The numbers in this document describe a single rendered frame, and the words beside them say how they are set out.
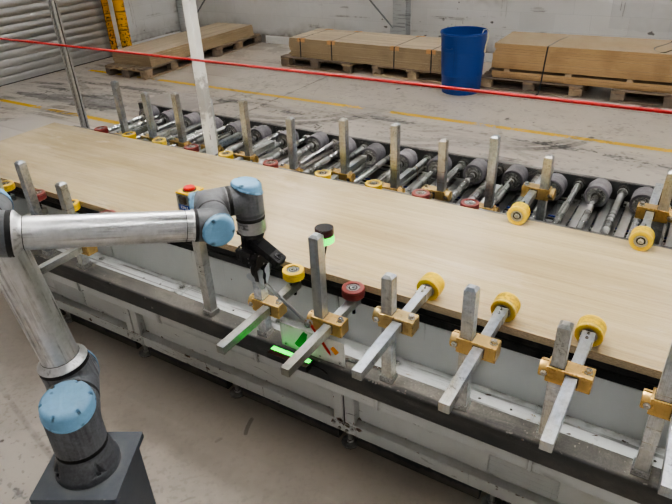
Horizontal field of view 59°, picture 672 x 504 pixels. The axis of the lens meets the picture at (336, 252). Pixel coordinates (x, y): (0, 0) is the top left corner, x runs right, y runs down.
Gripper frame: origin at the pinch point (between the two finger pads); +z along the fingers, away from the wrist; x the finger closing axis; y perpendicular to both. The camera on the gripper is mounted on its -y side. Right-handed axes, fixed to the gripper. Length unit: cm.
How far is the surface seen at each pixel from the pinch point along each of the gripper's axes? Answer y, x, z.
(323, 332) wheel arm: -20.9, -1.5, 12.0
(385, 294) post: -40.6, -6.4, -6.1
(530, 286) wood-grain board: -72, -51, 8
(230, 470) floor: 27, 5, 98
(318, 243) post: -17.6, -6.7, -17.2
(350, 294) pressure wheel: -21.0, -18.8, 7.7
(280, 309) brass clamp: 0.1, -6.9, 13.6
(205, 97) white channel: 115, -104, -21
